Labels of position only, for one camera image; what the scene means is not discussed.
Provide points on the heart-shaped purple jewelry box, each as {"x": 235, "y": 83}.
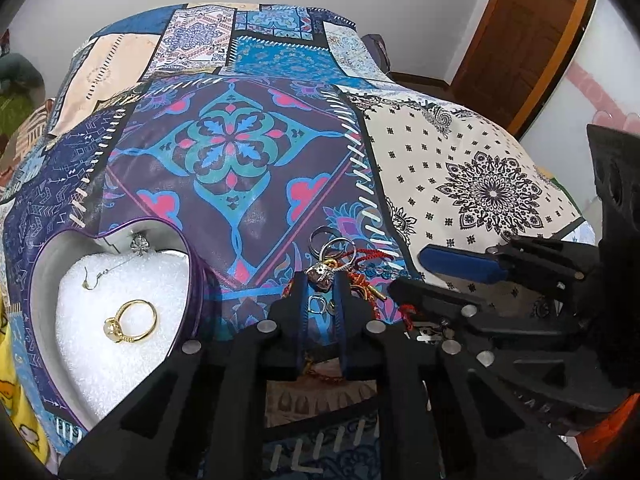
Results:
{"x": 125, "y": 340}

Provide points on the pink and white panel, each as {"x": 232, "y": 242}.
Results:
{"x": 607, "y": 75}

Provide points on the green cloth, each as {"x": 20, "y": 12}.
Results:
{"x": 15, "y": 95}

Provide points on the patchwork printed blanket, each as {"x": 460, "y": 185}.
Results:
{"x": 250, "y": 150}

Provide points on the silver charm with rings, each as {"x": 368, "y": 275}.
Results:
{"x": 321, "y": 271}

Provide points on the brown wooden door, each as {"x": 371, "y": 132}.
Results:
{"x": 520, "y": 40}

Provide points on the yellow printed cloth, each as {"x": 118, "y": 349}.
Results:
{"x": 20, "y": 400}

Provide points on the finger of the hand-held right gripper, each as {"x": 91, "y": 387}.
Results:
{"x": 430, "y": 300}
{"x": 460, "y": 262}

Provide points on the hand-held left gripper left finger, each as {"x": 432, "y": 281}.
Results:
{"x": 301, "y": 305}

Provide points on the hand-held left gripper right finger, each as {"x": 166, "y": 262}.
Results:
{"x": 341, "y": 310}

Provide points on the orange object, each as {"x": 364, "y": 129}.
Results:
{"x": 607, "y": 427}

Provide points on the silver flower earring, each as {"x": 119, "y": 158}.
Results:
{"x": 139, "y": 245}

